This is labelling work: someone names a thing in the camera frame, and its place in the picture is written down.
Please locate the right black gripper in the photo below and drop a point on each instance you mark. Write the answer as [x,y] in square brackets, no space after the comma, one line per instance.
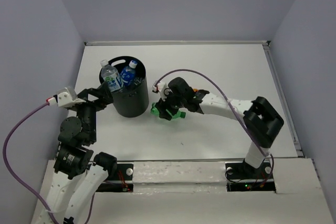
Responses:
[161,106]

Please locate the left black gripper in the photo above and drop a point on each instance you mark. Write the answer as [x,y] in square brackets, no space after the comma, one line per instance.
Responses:
[106,97]

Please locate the green plastic bottle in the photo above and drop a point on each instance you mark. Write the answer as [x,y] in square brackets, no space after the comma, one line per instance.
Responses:
[180,114]

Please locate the clear bottle teal label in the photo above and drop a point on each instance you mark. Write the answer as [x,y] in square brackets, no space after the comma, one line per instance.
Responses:
[111,76]

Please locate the blue label water bottle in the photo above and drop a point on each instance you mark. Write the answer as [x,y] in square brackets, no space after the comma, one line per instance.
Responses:
[128,73]

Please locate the clear bottle white cap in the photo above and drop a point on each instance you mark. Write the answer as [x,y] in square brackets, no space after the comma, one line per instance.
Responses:
[137,81]

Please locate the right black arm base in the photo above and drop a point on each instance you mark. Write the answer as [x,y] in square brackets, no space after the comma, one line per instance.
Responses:
[240,180]

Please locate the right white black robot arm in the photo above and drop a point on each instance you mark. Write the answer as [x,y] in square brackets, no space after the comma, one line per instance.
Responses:
[258,117]

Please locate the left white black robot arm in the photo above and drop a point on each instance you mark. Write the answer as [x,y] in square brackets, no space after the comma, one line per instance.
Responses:
[77,171]

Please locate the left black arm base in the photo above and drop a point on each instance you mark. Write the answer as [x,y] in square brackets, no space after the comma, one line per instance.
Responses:
[120,182]

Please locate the black cylindrical bin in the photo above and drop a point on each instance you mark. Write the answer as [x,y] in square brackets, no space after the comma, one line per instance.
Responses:
[132,100]

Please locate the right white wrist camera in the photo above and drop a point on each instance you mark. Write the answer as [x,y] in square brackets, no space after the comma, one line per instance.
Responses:
[162,89]

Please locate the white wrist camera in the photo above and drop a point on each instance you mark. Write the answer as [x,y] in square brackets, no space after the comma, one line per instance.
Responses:
[162,89]
[65,98]

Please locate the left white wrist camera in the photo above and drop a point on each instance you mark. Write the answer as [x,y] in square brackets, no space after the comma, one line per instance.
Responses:
[65,98]

